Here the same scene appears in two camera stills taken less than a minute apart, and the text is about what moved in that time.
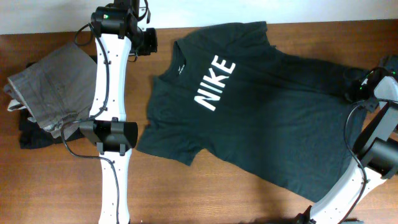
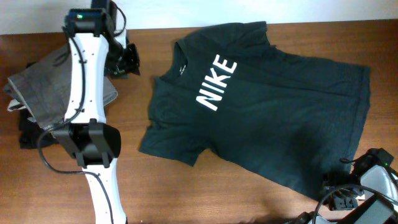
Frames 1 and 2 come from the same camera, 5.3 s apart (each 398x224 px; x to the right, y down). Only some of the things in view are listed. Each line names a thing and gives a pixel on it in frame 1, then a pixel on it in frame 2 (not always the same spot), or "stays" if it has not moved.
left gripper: (151, 45) → (132, 65)
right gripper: (351, 95) → (336, 204)
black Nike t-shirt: (227, 93) stays
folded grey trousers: (58, 92) stays
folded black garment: (32, 135) stays
